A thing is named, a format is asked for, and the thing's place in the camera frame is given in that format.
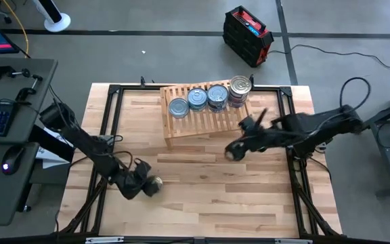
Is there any black floor cable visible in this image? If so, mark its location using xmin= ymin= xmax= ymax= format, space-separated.
xmin=267 ymin=43 xmax=390 ymax=71

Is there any grey desk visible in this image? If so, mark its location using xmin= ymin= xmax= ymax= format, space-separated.
xmin=0 ymin=57 xmax=58 ymax=227

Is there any black box beside desk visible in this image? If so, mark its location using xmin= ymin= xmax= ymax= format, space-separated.
xmin=28 ymin=125 xmax=76 ymax=163

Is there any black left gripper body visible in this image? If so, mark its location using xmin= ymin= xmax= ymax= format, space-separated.
xmin=121 ymin=158 xmax=153 ymax=199

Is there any white paper sheet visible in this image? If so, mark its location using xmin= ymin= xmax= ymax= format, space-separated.
xmin=35 ymin=147 xmax=71 ymax=170

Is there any silver metal bracket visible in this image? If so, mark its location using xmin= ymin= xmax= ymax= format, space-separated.
xmin=85 ymin=237 xmax=125 ymax=244
xmin=274 ymin=238 xmax=313 ymax=244

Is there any red and black equipment case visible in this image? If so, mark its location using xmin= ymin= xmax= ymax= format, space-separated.
xmin=221 ymin=5 xmax=274 ymax=68

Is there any black desk clamp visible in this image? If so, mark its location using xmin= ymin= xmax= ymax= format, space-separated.
xmin=14 ymin=74 xmax=43 ymax=102
xmin=0 ymin=63 xmax=32 ymax=81

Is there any black computer mouse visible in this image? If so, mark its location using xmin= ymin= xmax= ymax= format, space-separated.
xmin=1 ymin=144 xmax=26 ymax=176

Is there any yellow cable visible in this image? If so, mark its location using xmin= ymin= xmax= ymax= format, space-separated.
xmin=1 ymin=0 xmax=30 ymax=59

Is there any wooden slatted shelf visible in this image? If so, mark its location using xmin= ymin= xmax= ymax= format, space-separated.
xmin=159 ymin=79 xmax=255 ymax=149

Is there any white pedestal stand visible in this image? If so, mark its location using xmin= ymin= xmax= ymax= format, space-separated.
xmin=32 ymin=0 xmax=71 ymax=33

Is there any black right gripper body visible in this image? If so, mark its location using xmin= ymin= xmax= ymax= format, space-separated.
xmin=238 ymin=107 xmax=278 ymax=152

